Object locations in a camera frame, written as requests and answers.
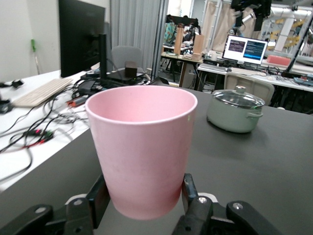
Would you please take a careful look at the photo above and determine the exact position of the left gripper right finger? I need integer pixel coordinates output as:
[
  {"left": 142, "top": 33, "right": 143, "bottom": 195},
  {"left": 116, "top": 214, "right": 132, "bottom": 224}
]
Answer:
[{"left": 171, "top": 173, "right": 284, "bottom": 235}]

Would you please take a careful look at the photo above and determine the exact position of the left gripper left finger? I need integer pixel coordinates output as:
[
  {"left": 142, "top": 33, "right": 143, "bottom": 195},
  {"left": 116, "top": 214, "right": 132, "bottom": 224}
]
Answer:
[{"left": 0, "top": 174, "right": 111, "bottom": 235}]

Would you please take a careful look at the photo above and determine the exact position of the pink plastic cup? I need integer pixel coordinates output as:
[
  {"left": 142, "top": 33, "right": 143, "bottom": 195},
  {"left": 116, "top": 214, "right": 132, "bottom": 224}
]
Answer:
[{"left": 85, "top": 84, "right": 198, "bottom": 220}]

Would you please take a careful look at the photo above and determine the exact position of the white desk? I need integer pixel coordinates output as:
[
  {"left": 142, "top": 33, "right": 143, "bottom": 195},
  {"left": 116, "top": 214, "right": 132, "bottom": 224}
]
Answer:
[{"left": 0, "top": 70, "right": 98, "bottom": 194}]

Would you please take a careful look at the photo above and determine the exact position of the pale green cooking pot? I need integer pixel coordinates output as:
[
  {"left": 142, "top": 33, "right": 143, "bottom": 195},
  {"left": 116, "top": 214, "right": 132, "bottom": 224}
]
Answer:
[{"left": 206, "top": 94, "right": 264, "bottom": 134}]

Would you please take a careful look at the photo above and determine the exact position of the orange black connector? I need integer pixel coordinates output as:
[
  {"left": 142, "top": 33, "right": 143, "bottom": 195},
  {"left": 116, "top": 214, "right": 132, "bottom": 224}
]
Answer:
[{"left": 67, "top": 96, "right": 84, "bottom": 108}]

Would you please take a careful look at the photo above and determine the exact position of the glass lid with steel rim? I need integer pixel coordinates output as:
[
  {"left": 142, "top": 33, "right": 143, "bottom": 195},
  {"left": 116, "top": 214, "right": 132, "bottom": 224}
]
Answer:
[{"left": 211, "top": 85, "right": 266, "bottom": 110}]

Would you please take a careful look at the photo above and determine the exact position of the white computer keyboard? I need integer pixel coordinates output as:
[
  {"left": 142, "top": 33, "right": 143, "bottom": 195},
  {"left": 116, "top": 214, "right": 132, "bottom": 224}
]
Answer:
[{"left": 11, "top": 77, "right": 74, "bottom": 108}]

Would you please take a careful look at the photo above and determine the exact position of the beige chair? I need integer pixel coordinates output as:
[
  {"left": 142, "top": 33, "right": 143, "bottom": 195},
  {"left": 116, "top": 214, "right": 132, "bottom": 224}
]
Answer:
[{"left": 224, "top": 71, "right": 275, "bottom": 106}]

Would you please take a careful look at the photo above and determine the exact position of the flat black device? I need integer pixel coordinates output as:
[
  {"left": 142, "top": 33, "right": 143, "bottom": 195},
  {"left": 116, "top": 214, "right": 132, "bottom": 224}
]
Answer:
[{"left": 80, "top": 68, "right": 146, "bottom": 87}]

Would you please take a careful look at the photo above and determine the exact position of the small black clamp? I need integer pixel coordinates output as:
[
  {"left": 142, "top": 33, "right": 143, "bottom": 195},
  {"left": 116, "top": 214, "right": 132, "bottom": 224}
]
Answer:
[{"left": 0, "top": 79, "right": 25, "bottom": 90}]

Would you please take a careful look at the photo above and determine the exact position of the white lab bench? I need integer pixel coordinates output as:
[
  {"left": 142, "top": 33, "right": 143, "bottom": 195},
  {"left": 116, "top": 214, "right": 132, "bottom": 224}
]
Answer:
[{"left": 197, "top": 61, "right": 313, "bottom": 93}]

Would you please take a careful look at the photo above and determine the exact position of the black tripod pole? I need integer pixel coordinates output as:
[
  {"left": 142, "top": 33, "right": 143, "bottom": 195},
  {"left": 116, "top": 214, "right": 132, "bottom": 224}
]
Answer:
[{"left": 281, "top": 17, "right": 313, "bottom": 78}]

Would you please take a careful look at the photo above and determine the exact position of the grey office chair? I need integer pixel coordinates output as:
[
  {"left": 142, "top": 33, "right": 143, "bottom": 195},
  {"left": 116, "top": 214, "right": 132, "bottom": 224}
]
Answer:
[{"left": 111, "top": 45, "right": 145, "bottom": 74}]

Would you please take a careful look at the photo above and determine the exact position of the tall wooden box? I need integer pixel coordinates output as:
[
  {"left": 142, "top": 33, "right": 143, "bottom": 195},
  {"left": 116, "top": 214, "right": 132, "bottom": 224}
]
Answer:
[{"left": 193, "top": 33, "right": 205, "bottom": 61}]

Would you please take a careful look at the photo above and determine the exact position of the pink rectangular box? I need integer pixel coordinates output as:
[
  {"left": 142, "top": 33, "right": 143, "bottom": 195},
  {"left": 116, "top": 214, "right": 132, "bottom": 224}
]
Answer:
[{"left": 266, "top": 54, "right": 291, "bottom": 65}]

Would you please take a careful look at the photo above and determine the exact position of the lit computer monitor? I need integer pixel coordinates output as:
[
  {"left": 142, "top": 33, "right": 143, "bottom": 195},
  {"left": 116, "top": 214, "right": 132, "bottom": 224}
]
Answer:
[{"left": 222, "top": 34, "right": 269, "bottom": 66}]

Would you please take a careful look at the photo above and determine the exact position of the black unlit computer monitor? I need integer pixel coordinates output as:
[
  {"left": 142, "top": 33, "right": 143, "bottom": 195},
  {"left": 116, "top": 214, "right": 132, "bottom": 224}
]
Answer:
[{"left": 58, "top": 0, "right": 109, "bottom": 81}]

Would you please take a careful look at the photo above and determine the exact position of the beige curtain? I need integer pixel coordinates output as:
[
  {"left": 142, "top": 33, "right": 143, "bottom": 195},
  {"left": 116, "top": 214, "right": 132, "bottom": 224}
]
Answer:
[{"left": 202, "top": 0, "right": 237, "bottom": 53}]

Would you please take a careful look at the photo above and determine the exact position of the grey curtain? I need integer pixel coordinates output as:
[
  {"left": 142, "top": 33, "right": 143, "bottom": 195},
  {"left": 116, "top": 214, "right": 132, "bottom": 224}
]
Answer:
[{"left": 109, "top": 0, "right": 170, "bottom": 83}]

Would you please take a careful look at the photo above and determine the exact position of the black looped desk cable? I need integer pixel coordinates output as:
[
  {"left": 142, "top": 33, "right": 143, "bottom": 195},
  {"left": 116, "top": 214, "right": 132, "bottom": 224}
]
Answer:
[{"left": 0, "top": 137, "right": 34, "bottom": 183}]

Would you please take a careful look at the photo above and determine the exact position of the cable with red green plugs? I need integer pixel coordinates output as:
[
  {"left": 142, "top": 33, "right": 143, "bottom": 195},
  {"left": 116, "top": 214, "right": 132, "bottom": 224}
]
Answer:
[{"left": 23, "top": 129, "right": 56, "bottom": 147}]

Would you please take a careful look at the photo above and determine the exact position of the narrow wooden post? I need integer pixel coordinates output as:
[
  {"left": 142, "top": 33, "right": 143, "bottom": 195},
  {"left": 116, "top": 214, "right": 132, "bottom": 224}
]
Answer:
[{"left": 174, "top": 23, "right": 184, "bottom": 56}]

